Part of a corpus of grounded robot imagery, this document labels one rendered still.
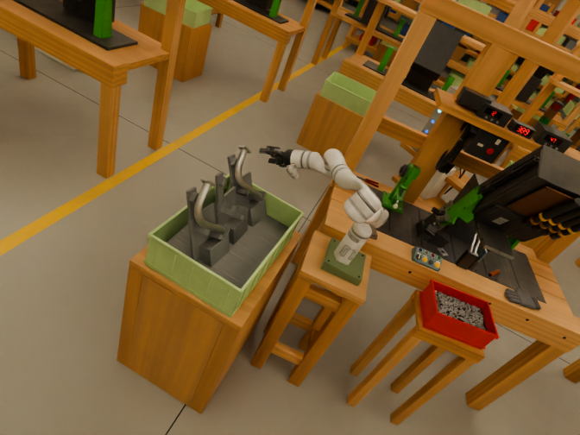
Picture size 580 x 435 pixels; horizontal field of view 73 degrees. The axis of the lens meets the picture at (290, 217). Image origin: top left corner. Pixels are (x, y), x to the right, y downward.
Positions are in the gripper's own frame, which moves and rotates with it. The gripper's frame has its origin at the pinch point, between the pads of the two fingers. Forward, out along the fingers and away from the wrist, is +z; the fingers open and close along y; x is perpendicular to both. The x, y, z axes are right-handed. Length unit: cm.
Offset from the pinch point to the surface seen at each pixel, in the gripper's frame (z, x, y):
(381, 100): -25, -65, -54
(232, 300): -9, 61, 4
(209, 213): 10.8, 31.4, 8.6
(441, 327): -76, 46, -67
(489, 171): -83, -54, -109
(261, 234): 4.8, 28.6, -25.1
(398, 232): -45, 1, -80
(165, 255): 17, 52, 17
